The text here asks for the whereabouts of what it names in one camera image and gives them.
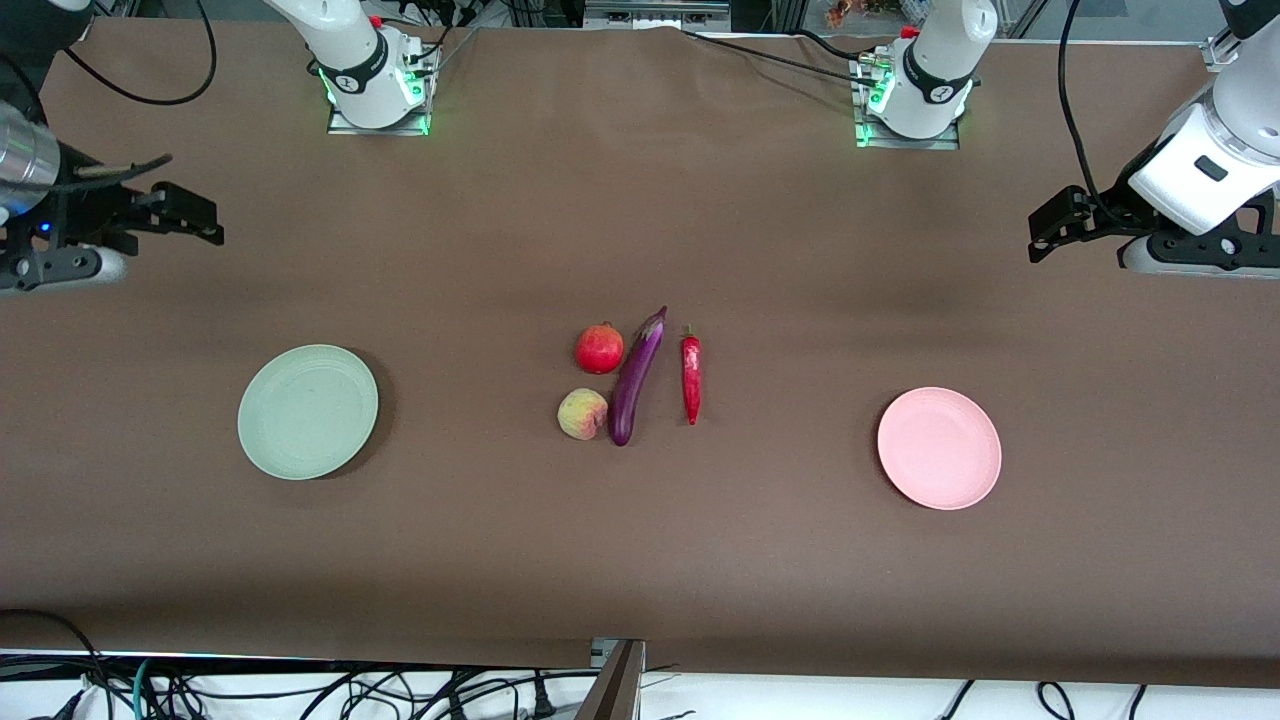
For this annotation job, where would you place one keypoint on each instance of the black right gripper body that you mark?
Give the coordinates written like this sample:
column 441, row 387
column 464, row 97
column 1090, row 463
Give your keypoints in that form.
column 88, row 208

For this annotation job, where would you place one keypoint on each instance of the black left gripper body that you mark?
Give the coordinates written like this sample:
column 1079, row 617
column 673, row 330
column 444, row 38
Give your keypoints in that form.
column 1104, row 217

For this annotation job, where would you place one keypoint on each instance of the red chili pepper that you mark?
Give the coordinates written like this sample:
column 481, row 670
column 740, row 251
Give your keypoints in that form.
column 691, row 375

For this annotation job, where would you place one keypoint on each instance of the purple eggplant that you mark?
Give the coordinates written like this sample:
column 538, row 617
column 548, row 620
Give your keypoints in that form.
column 636, row 385

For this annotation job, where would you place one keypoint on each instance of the red apple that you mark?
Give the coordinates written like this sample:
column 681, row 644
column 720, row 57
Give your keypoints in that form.
column 599, row 349

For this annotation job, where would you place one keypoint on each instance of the yellow-red peach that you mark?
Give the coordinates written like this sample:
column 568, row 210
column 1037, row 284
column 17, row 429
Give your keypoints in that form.
column 582, row 414

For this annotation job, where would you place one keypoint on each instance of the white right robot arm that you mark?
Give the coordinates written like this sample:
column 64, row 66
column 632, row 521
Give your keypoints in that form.
column 360, row 60

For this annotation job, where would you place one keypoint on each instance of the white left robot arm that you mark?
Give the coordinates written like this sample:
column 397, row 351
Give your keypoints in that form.
column 935, row 70

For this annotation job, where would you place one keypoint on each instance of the light green plate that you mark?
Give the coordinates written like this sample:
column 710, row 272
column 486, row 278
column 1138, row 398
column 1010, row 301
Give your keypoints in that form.
column 308, row 412

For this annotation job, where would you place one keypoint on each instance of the pink plate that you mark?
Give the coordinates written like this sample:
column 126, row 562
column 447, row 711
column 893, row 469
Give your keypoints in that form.
column 940, row 448

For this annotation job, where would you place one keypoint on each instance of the grey box behind table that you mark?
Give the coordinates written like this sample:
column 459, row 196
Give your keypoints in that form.
column 655, row 12

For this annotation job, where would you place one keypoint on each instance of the brown table cloth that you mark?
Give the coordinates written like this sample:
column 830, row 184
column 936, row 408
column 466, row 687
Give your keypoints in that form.
column 640, row 560

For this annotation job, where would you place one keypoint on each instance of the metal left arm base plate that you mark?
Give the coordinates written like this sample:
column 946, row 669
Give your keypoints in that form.
column 905, row 143

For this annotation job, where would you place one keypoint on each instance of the aluminium frame profile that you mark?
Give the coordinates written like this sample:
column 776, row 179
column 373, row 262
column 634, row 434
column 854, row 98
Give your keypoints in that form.
column 1222, row 50

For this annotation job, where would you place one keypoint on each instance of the brown post with bracket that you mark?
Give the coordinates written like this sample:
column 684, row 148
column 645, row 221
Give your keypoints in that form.
column 615, row 690

